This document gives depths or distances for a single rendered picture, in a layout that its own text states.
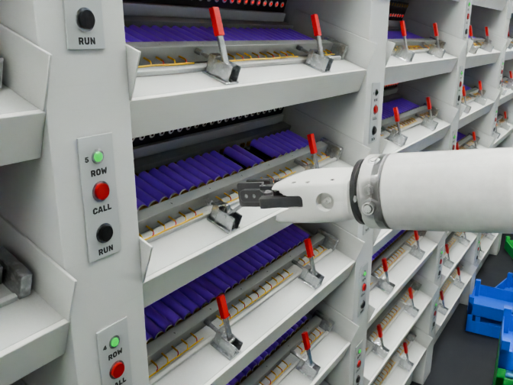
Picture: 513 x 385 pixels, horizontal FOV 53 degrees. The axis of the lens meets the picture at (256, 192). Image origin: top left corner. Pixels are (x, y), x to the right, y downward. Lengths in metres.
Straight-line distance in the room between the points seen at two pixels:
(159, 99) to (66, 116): 0.12
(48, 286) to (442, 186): 0.39
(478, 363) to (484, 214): 1.77
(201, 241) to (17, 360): 0.27
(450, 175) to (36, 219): 0.40
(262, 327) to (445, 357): 1.47
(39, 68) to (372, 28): 0.71
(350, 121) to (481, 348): 1.50
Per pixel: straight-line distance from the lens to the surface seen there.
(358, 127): 1.06
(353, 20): 1.06
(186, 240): 0.67
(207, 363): 0.79
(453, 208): 0.53
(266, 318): 0.89
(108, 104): 0.52
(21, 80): 0.50
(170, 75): 0.64
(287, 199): 0.60
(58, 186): 0.49
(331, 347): 1.19
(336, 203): 0.57
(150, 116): 0.57
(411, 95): 1.75
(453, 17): 1.72
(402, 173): 0.55
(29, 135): 0.48
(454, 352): 2.31
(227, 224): 0.71
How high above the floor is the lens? 1.21
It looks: 17 degrees down
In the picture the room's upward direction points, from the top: straight up
